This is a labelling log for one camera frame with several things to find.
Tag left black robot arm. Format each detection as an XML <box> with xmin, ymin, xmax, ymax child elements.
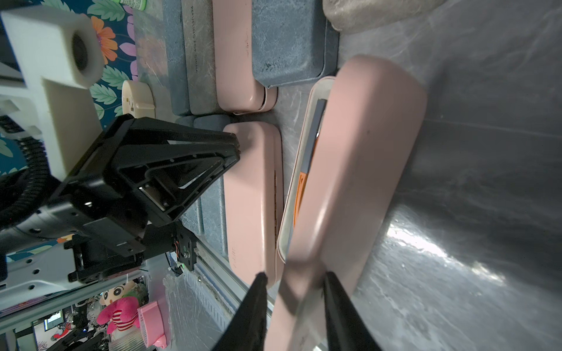
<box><xmin>1</xmin><ymin>114</ymin><xmax>241</xmax><ymax>283</ymax></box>

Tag orange blue framed glasses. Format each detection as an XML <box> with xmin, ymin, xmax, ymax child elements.
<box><xmin>294</xmin><ymin>99</ymin><xmax>327</xmax><ymax>225</ymax></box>

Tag green case with olive glasses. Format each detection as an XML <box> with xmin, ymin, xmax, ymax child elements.
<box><xmin>252</xmin><ymin>1</ymin><xmax>339</xmax><ymax>88</ymax></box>

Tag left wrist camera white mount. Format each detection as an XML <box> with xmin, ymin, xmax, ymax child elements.
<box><xmin>1</xmin><ymin>5</ymin><xmax>105</xmax><ymax>181</ymax></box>

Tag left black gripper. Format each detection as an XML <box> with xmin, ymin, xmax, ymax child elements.
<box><xmin>50</xmin><ymin>115</ymin><xmax>241</xmax><ymax>257</ymax></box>

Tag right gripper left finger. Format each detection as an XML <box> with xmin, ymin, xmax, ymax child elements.
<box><xmin>212</xmin><ymin>272</ymin><xmax>268</xmax><ymax>351</ymax></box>

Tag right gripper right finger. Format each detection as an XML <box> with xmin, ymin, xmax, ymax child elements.
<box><xmin>323</xmin><ymin>271</ymin><xmax>382</xmax><ymax>351</ymax></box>

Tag pink plush doll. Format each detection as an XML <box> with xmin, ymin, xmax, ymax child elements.
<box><xmin>97</xmin><ymin>280</ymin><xmax>149</xmax><ymax>337</ymax></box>

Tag pink case with brown glasses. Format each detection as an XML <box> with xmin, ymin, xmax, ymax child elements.
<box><xmin>212</xmin><ymin>0</ymin><xmax>277</xmax><ymax>115</ymax></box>

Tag green lidded small jar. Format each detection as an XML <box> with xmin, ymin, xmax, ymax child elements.
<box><xmin>114</xmin><ymin>0</ymin><xmax>147</xmax><ymax>11</ymax></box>

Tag grey case with red glasses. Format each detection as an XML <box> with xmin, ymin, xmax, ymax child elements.
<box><xmin>162</xmin><ymin>0</ymin><xmax>190</xmax><ymax>116</ymax></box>

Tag cream analog clock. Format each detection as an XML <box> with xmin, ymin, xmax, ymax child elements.
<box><xmin>121</xmin><ymin>80</ymin><xmax>155</xmax><ymax>118</ymax></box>

